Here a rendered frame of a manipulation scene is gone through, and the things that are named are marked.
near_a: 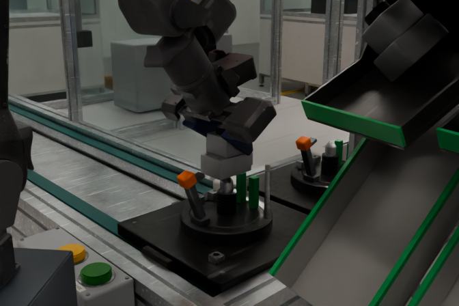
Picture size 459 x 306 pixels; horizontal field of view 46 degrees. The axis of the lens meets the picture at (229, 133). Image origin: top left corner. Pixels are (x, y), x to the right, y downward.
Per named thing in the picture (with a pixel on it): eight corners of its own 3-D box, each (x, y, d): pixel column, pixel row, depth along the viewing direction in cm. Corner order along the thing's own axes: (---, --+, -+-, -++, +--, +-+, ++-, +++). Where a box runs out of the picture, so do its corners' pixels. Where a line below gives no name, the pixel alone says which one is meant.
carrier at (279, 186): (343, 235, 84) (348, 158, 80) (235, 191, 100) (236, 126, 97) (421, 194, 99) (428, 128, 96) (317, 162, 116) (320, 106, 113)
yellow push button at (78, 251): (64, 273, 72) (63, 260, 72) (51, 262, 75) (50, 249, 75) (91, 263, 75) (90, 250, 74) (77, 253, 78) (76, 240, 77)
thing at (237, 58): (218, 72, 71) (248, 38, 73) (186, 65, 76) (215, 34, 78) (238, 104, 74) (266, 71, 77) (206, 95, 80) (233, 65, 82)
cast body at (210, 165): (220, 181, 77) (220, 133, 75) (200, 173, 80) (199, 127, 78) (261, 167, 82) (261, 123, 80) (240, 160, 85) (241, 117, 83)
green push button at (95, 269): (91, 295, 67) (89, 281, 67) (75, 282, 70) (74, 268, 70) (118, 283, 70) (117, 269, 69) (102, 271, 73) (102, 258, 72)
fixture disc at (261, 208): (223, 256, 73) (223, 243, 73) (162, 223, 83) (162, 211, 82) (291, 225, 82) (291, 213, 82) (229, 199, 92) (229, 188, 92)
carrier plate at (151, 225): (220, 299, 67) (220, 283, 66) (117, 234, 84) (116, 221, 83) (337, 238, 83) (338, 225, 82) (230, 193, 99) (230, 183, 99)
